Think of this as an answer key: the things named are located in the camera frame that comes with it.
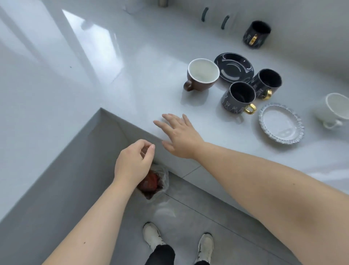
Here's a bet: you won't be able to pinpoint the person's right hand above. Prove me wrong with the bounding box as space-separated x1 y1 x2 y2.
153 113 205 160

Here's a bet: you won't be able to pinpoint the orange plastic wrapper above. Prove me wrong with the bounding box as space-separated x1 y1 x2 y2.
139 172 160 193

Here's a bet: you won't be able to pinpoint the person's left forearm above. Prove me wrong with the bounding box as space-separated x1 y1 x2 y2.
42 177 136 265

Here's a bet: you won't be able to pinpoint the person's left white shoe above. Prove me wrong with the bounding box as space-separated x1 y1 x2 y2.
143 222 167 252

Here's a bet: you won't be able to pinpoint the person's right white shoe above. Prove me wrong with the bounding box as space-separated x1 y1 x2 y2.
196 233 214 264

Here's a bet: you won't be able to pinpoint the person's white shoe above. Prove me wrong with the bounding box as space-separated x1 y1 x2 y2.
196 233 214 264
143 222 167 252

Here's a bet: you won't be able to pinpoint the person's right forearm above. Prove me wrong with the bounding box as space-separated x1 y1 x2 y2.
193 141 349 265

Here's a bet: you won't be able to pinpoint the white plate with patterned rim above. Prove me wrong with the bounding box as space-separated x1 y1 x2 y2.
258 103 305 145

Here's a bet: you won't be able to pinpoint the clear glass green handle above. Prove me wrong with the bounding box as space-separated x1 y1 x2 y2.
200 5 218 27
220 12 238 32

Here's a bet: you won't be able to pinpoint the person's left hand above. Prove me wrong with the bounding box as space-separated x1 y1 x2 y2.
114 139 156 189

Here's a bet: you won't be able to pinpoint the black trousers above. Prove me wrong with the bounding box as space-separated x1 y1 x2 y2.
144 244 211 265

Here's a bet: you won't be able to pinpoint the trash bin with clear bag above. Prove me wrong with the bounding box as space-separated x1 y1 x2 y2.
136 163 170 201

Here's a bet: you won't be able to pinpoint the black mug gold handle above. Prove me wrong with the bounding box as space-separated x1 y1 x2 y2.
249 68 283 101
242 20 272 50
221 81 257 115

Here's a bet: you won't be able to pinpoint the brown cup with white inside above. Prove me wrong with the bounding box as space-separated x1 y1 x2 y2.
183 58 220 92

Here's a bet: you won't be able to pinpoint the black saucer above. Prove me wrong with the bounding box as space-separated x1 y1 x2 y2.
214 52 254 84

